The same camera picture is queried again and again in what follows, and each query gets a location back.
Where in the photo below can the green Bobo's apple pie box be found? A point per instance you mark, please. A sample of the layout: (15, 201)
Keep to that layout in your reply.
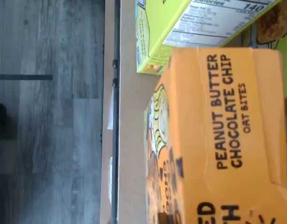
(162, 28)

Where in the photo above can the orange Bobo's peanut butter box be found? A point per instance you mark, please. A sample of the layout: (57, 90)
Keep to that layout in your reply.
(215, 116)

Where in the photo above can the thin black floor pole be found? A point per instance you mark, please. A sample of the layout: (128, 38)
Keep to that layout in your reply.
(22, 77)

